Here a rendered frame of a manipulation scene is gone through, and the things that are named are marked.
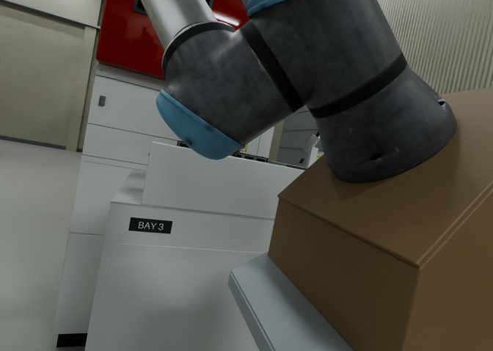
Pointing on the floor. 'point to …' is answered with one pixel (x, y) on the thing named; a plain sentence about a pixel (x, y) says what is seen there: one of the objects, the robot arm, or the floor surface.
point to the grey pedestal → (280, 310)
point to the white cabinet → (172, 280)
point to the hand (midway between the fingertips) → (238, 153)
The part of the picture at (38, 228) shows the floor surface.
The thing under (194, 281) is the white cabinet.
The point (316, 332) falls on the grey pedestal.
